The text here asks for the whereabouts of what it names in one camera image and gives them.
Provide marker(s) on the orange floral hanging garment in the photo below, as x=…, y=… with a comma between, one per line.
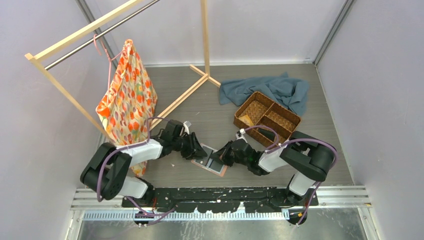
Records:
x=129, y=100

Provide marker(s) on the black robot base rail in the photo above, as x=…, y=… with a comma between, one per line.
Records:
x=269, y=199

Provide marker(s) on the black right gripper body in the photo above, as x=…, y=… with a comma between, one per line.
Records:
x=228, y=156

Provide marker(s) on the woven wicker divided basket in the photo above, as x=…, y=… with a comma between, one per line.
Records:
x=263, y=111

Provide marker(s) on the orange credit card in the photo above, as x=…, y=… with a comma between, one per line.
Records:
x=246, y=120

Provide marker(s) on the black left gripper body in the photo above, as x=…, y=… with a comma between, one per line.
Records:
x=185, y=144

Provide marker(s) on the pink clothes hanger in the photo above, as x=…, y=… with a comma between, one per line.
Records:
x=110, y=59

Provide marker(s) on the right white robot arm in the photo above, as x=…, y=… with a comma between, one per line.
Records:
x=310, y=157

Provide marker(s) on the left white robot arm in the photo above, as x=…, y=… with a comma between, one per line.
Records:
x=107, y=171

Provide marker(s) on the blue-grey crumpled cloth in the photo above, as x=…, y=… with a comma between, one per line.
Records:
x=289, y=92

